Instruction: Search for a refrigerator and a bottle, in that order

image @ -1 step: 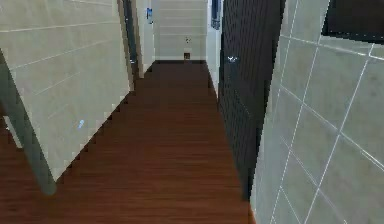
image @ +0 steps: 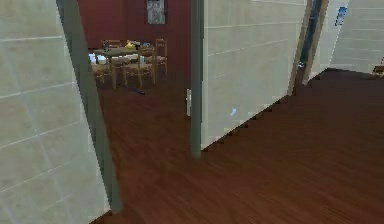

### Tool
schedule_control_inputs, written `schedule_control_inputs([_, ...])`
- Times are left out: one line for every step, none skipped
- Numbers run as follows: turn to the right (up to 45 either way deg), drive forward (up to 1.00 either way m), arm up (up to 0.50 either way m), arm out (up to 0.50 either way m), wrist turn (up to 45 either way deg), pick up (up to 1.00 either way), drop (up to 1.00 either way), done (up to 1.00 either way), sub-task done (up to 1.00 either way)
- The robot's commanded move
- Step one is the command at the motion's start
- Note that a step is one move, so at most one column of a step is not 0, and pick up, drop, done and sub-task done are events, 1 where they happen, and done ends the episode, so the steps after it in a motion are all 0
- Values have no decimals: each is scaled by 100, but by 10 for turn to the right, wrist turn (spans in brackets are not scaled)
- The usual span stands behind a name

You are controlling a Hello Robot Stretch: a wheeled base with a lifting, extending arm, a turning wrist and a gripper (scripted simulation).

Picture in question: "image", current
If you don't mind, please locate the black stick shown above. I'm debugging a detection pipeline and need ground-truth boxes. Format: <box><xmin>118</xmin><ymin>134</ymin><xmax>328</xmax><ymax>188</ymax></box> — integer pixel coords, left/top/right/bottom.
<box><xmin>125</xmin><ymin>85</ymin><xmax>146</xmax><ymax>96</ymax></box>

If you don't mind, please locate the wooden dining chair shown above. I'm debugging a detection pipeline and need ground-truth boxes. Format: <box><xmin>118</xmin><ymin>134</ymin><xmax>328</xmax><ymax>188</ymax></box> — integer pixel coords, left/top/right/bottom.
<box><xmin>100</xmin><ymin>39</ymin><xmax>123</xmax><ymax>50</ymax></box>
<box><xmin>154</xmin><ymin>38</ymin><xmax>169</xmax><ymax>76</ymax></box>
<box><xmin>91</xmin><ymin>61</ymin><xmax>112</xmax><ymax>84</ymax></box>
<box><xmin>121</xmin><ymin>46</ymin><xmax>157</xmax><ymax>90</ymax></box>

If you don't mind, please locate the wooden dining table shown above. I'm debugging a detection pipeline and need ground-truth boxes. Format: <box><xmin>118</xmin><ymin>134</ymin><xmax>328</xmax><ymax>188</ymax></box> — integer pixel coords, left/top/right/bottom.
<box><xmin>93</xmin><ymin>46</ymin><xmax>147</xmax><ymax>90</ymax></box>

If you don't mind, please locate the dark room door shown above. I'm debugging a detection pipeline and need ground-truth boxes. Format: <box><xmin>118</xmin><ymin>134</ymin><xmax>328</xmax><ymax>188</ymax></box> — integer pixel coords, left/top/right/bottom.
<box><xmin>299</xmin><ymin>0</ymin><xmax>324</xmax><ymax>69</ymax></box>

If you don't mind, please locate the grey door frame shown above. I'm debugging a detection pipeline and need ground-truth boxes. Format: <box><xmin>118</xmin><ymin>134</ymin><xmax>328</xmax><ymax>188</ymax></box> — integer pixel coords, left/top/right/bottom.
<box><xmin>56</xmin><ymin>0</ymin><xmax>206</xmax><ymax>214</ymax></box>

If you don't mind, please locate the grey framed wall picture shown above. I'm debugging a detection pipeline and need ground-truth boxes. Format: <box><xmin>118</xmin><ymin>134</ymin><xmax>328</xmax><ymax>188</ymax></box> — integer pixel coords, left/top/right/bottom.
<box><xmin>146</xmin><ymin>0</ymin><xmax>167</xmax><ymax>25</ymax></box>

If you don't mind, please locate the blue framed wall picture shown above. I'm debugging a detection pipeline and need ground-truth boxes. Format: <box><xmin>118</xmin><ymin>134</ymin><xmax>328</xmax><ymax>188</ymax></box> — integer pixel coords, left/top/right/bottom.
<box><xmin>335</xmin><ymin>6</ymin><xmax>348</xmax><ymax>27</ymax></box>

